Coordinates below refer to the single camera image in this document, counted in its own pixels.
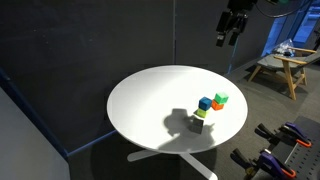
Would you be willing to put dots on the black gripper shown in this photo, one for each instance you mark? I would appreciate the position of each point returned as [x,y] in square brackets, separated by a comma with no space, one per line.
[235,18]

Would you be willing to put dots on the blue block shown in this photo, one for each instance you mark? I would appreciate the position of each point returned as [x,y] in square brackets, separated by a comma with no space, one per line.
[205,103]

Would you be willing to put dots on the green block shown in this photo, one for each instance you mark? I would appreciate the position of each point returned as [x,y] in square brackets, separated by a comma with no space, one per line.
[221,98]

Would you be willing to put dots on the orange block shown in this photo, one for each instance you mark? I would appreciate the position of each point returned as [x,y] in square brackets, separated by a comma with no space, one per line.
[216,106]

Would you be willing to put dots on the yellow-green block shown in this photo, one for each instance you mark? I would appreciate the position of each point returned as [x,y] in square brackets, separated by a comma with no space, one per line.
[201,113]

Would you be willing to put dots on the dark grey block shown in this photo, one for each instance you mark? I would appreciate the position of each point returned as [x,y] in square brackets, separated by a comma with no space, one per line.
[197,126]

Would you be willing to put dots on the clear plastic bag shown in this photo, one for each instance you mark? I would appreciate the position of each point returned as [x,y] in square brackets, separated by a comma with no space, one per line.
[284,47]

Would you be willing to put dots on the wooden armchair with grey cushion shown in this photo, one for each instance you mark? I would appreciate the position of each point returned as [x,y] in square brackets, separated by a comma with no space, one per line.
[290,73]

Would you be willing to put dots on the purple clamp with orange tip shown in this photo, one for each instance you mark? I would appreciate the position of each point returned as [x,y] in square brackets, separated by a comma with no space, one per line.
[266,161]
[293,131]

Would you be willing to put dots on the white table base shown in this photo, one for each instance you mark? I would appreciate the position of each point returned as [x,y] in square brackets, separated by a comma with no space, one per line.
[196,165]

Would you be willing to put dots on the perforated metal plate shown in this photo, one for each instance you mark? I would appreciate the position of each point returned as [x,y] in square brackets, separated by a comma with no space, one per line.
[306,163]

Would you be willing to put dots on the blue floor rail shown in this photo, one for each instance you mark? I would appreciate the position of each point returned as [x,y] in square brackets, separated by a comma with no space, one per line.
[91,143]

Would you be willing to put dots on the blue partition post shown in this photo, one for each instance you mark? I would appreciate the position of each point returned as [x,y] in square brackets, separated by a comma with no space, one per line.
[31,111]

